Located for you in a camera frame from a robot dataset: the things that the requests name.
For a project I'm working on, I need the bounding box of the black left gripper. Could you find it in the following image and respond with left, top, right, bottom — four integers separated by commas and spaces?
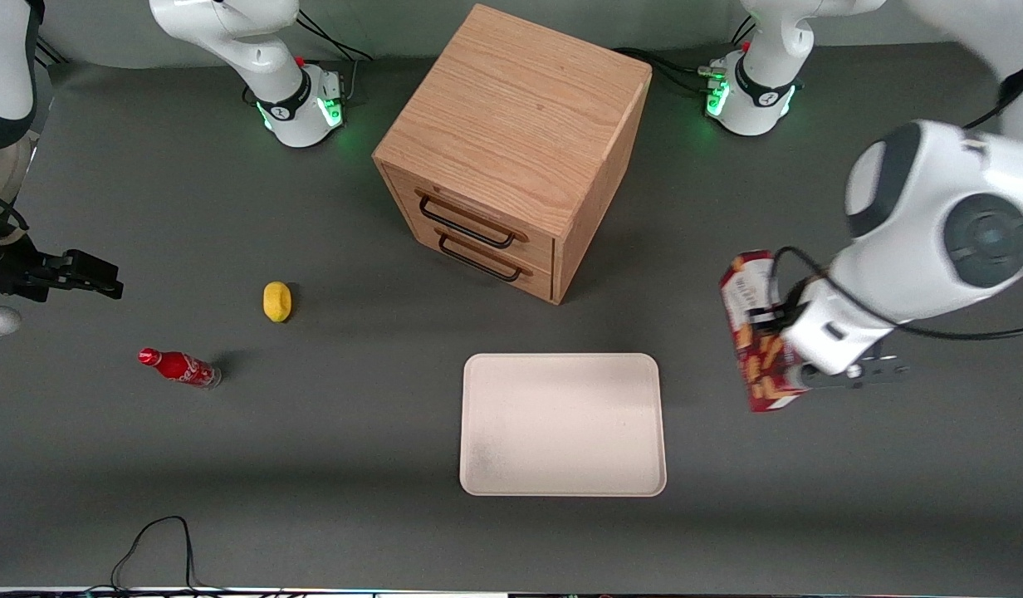
746, 302, 805, 335

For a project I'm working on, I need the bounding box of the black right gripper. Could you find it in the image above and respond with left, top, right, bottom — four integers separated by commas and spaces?
0, 214, 125, 303

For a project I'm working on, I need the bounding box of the red cookie box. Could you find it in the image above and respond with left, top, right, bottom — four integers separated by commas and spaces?
721, 250, 813, 414

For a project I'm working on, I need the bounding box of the beige rectangular tray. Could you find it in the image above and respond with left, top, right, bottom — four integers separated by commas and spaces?
459, 352, 668, 498

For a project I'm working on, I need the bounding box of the red cola bottle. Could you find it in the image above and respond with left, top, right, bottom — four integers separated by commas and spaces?
137, 347, 223, 390

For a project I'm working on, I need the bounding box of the yellow lemon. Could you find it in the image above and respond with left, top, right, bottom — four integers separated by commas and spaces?
262, 281, 294, 323

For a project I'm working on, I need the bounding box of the wooden drawer front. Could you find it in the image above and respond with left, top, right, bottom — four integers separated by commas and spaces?
433, 229, 555, 302
389, 170, 556, 268

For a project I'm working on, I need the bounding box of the dark grey table cover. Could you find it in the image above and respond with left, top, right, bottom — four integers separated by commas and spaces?
0, 33, 1023, 594

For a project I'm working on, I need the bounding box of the wooden two-drawer cabinet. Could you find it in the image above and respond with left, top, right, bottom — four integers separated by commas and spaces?
372, 3, 653, 306

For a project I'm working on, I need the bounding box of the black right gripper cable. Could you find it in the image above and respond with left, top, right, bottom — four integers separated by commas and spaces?
0, 186, 31, 235

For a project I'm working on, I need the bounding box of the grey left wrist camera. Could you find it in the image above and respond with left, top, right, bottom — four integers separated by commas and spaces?
842, 355, 908, 391

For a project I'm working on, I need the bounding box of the black left arm base cable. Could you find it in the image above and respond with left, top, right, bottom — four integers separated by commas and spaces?
613, 17, 760, 97

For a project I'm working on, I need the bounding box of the black arm base cable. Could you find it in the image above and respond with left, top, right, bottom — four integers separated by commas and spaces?
296, 7, 374, 102
613, 17, 760, 97

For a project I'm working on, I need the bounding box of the black looped table cable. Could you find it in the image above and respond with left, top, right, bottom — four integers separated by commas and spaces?
86, 515, 226, 596

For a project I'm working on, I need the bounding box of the black wire drawer handle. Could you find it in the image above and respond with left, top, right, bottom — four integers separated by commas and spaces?
436, 231, 534, 284
417, 191, 530, 250

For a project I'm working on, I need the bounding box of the black right arm base cable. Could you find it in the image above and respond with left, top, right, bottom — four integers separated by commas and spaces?
296, 7, 374, 102

